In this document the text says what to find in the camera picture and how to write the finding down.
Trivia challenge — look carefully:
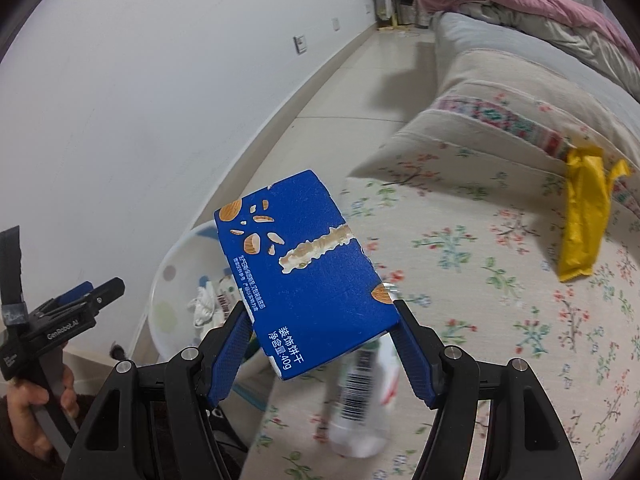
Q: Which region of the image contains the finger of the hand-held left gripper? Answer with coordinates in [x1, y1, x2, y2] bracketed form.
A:
[54, 281, 95, 307]
[30, 276, 127, 322]

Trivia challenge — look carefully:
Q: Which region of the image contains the grey bed sheet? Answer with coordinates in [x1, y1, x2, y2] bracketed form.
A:
[430, 10, 640, 126]

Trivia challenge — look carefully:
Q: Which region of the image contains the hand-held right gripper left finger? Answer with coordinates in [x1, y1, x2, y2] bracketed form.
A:
[60, 302, 256, 480]

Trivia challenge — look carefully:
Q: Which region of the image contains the long yellow wrapper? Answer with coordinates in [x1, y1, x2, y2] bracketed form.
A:
[557, 146, 631, 283]

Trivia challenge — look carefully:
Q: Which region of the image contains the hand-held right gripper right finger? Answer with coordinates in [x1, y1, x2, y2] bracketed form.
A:
[392, 299, 583, 480]

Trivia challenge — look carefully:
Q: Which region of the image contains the white plastic bottle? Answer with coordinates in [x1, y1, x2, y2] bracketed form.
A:
[327, 337, 401, 458]

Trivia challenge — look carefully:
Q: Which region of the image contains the pale green paper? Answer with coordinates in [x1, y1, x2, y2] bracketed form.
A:
[187, 282, 221, 331]

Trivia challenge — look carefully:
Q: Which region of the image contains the dark blue biscuit box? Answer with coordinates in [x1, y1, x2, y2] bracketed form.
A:
[214, 169, 401, 382]

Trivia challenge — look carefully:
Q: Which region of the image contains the person's left hand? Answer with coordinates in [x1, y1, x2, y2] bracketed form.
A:
[7, 364, 81, 462]

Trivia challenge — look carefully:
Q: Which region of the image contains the white bin with blue patches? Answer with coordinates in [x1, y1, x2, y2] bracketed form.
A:
[147, 220, 261, 366]

